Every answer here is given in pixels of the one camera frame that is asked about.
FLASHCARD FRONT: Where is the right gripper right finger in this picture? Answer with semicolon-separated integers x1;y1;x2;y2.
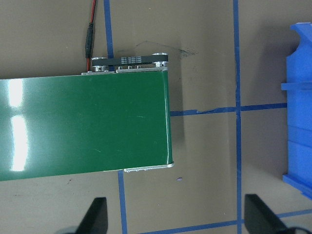
244;194;293;234

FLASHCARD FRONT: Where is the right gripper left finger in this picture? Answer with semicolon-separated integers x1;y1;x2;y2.
75;197;108;234

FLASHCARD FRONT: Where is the green conveyor belt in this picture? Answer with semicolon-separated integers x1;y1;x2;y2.
0;53;174;181

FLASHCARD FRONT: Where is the blue plastic bin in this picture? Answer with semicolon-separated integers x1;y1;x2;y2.
281;22;312;198

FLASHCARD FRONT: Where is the red black power cable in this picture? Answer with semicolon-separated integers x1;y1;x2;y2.
84;0;98;73

